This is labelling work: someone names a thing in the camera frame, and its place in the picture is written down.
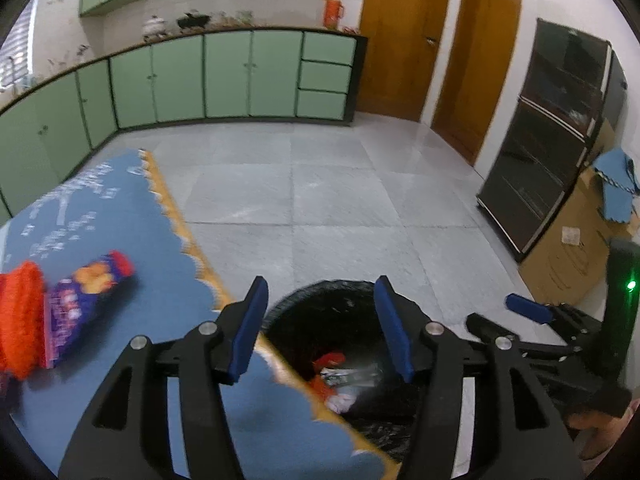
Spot purple cookie snack wrapper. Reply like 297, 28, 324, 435
44, 250, 137, 370

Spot white pot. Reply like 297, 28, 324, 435
141, 14, 167, 39

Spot blue tablecloth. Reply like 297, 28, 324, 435
0, 150, 388, 480

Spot blue cloth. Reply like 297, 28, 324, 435
591, 147, 639, 224

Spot wooden door with frame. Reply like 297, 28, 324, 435
431, 0, 526, 167

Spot green base cabinets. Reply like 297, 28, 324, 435
0, 26, 369, 222

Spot cardboard box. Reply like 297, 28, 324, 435
517, 117, 640, 307

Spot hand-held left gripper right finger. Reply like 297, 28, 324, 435
374, 275, 583, 480

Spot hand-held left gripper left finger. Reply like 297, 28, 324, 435
59, 275, 269, 480

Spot white window blinds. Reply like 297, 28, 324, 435
0, 2, 39, 91

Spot black bagged trash bin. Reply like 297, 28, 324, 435
262, 280, 476, 464

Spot closed wooden door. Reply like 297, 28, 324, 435
352, 0, 454, 124

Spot black glass cabinet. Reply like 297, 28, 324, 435
476, 18, 629, 263

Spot black wok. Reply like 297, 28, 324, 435
176, 10, 211, 31

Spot orange foam net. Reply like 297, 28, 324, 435
0, 260, 47, 381

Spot person's right hand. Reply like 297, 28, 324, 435
567, 400, 638, 462

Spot glass containers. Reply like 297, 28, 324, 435
215, 10, 257, 29

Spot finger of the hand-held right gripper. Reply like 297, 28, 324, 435
465, 312, 568, 361
506, 294, 557, 327

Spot red thermos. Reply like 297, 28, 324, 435
320, 0, 346, 30

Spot white paper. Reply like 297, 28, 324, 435
327, 387, 362, 412

